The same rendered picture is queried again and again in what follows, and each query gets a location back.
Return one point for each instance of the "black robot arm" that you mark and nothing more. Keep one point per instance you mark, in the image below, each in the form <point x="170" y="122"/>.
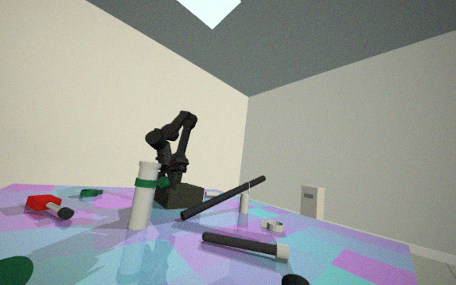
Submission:
<point x="157" y="138"/>

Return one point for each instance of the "black cylindrical rod with grey end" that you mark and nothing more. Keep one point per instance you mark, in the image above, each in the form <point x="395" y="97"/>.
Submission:
<point x="279" y="250"/>

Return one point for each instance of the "small beige cylinder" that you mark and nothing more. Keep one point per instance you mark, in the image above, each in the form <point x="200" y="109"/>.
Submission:
<point x="211" y="194"/>

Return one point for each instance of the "beige cylindrical post with cap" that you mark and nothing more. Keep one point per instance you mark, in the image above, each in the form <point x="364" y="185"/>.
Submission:
<point x="143" y="197"/>

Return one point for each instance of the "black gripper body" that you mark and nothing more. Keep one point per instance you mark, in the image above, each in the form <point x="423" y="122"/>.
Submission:
<point x="166" y="159"/>

